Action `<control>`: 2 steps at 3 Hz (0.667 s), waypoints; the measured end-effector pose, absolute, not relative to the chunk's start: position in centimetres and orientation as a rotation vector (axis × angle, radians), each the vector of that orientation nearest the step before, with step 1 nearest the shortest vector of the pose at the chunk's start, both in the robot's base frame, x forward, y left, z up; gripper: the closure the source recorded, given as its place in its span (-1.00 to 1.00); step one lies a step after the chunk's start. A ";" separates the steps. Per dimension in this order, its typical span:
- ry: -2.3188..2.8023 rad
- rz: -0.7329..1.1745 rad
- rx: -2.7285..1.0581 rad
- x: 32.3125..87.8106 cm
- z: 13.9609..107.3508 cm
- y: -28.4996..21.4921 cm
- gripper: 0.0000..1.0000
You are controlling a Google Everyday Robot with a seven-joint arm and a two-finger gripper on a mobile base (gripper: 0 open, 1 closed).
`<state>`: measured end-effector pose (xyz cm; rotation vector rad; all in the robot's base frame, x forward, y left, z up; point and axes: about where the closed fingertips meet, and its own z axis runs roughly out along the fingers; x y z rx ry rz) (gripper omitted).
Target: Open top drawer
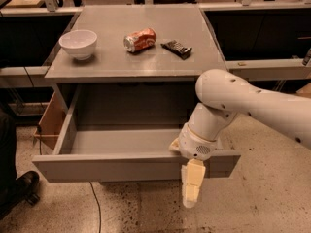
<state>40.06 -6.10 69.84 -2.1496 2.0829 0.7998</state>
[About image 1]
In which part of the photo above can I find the grey metal railing frame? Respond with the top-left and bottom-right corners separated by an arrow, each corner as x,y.
1,0 -> 310,86

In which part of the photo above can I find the grey drawer cabinet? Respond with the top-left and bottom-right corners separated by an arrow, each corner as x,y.
47,5 -> 225,129

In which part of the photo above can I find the black floor cable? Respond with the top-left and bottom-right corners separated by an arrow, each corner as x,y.
36,123 -> 103,233

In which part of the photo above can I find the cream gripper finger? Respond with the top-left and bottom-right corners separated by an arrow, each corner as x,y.
181,159 -> 206,208
169,138 -> 180,151

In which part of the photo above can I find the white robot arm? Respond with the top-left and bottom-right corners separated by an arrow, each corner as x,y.
169,69 -> 311,208

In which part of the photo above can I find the white ceramic bowl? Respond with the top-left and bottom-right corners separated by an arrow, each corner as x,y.
58,29 -> 97,60

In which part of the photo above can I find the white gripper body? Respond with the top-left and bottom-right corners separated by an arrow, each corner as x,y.
178,123 -> 217,161

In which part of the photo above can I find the dark snack wrapper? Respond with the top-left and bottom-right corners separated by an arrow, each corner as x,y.
161,40 -> 192,60

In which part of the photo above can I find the grey top drawer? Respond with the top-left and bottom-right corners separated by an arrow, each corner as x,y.
31,84 -> 242,183

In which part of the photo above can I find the cardboard box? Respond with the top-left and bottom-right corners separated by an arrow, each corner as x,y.
34,93 -> 65,150

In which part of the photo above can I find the crushed orange soda can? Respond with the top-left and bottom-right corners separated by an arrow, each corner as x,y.
123,28 -> 156,53

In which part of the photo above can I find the black shoe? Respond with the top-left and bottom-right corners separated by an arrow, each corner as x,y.
0,171 -> 40,219

